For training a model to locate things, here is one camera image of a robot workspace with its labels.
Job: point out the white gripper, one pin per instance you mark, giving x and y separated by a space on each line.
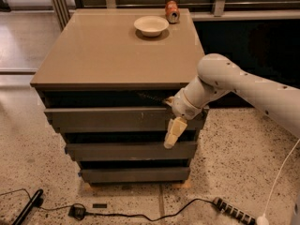
184 109

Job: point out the grey top drawer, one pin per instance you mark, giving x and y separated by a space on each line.
111 119

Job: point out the grey drawer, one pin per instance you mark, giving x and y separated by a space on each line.
135 175
129 151
111 119

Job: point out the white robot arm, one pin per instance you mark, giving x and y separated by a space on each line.
216 77

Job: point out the grey middle drawer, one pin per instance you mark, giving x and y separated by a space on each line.
129 151

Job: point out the grey bottom drawer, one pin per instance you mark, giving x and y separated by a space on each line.
135 175

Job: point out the grey drawer cabinet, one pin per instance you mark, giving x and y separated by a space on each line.
101 60

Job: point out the clear plastic water bottle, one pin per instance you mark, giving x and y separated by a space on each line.
147 96

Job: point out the white paper bowl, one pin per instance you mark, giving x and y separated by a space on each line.
151 26

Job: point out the orange soda can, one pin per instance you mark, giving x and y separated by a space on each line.
172 12

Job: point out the black power strip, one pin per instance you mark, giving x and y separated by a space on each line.
226 208

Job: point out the small black floor tag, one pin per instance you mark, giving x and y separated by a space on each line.
99 205

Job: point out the black stand foot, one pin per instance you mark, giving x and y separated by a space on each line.
35 201

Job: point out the white plug with cable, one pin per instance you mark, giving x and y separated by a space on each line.
262 219

